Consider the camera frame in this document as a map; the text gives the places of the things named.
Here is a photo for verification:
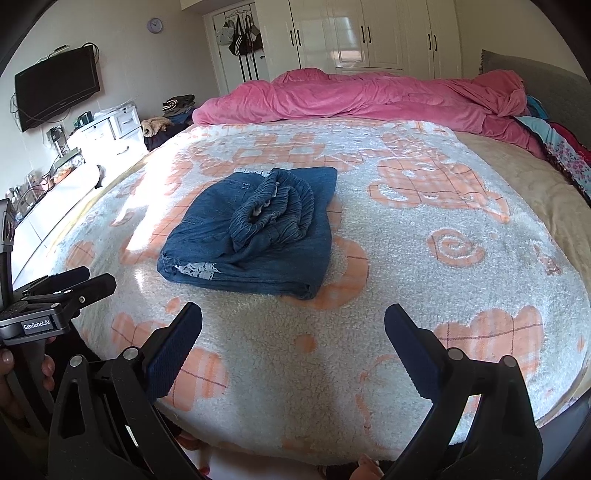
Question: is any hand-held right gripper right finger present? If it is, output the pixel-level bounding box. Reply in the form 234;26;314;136
383;304;544;480

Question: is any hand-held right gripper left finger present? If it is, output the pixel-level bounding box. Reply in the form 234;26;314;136
47;302;218;480

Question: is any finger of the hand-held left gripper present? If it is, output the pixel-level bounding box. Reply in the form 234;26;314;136
28;272;117;319
14;266;91;299

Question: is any blue denim lace-trimmed garment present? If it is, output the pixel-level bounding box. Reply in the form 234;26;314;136
157;167;339;301

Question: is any person's left hand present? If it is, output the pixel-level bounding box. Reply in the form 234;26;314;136
0;348;57;421

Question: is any white and orange fleece blanket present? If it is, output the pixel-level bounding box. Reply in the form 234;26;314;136
50;117;588;468

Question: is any long white low cabinet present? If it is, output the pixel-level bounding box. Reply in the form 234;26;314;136
8;161;106;288

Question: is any assorted jars and small clutter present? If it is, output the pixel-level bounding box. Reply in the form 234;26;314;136
3;148;85;212

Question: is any person's foot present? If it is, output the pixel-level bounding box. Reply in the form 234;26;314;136
353;455;387;480

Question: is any white drawer cabinet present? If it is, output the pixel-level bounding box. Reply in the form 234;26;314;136
68;102;149;168

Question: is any tan plush garment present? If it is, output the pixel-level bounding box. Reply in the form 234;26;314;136
140;117;172;138

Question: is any dark folded clothes pile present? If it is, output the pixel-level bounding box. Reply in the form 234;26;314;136
161;94;197;119

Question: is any beige bed sheet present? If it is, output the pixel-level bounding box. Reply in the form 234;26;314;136
455;131;591;301

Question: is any floral teal and red cloth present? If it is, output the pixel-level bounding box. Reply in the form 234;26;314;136
512;94;591;200

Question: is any pink duvet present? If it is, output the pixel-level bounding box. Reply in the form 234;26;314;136
191;68;551;161

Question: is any white door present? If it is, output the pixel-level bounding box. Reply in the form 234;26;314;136
204;9;271;96

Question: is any dark striped hanging bag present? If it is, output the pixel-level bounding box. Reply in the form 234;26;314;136
228;17;253;58

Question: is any grey hanging bag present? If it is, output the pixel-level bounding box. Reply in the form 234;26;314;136
247;17;265;52

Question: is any white wardrobe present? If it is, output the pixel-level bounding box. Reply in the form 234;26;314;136
178;0;463;82

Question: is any wall power socket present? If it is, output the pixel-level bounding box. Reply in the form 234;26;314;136
46;125;66;156

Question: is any black wall television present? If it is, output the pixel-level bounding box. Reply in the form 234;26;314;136
14;45;102;134

